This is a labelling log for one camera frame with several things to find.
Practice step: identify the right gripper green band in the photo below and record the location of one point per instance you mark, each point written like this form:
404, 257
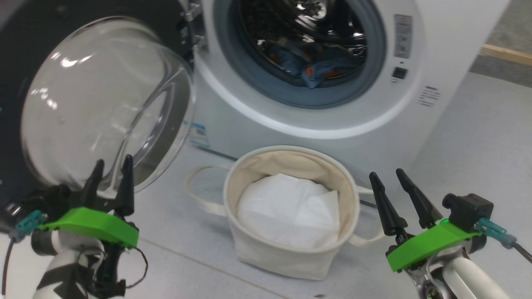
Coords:
428, 245

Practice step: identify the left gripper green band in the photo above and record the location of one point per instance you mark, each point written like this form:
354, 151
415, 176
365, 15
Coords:
91, 224

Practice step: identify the black round glass washer door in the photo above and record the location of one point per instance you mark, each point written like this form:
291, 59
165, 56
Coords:
104, 104

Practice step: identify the blue patterned garment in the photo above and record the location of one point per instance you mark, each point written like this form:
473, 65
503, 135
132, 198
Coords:
320, 68

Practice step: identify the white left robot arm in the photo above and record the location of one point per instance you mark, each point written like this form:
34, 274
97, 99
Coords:
62, 265

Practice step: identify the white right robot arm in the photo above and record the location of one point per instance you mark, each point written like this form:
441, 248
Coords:
469, 278

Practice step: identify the white front-load washing machine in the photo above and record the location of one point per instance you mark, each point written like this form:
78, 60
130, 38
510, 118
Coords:
415, 124

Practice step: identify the black square recessed slot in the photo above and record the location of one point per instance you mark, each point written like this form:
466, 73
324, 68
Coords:
399, 73

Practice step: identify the cream canvas laundry basket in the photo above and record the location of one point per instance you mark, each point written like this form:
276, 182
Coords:
282, 261

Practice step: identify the blue energy label sticker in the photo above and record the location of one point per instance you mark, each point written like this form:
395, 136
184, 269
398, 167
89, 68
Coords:
199, 135

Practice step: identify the small black text sticker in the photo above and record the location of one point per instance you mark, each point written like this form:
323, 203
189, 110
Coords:
429, 96

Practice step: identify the white liner sheet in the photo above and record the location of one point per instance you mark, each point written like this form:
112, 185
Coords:
286, 211

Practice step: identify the grey warning label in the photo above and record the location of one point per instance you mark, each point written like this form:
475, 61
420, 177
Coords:
402, 36

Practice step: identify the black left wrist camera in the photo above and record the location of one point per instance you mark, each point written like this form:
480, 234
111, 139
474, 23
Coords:
54, 199

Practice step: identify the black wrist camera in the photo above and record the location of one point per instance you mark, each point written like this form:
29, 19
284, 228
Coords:
469, 207
54, 199

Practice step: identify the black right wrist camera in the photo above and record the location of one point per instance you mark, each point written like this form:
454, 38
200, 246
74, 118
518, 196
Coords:
469, 207

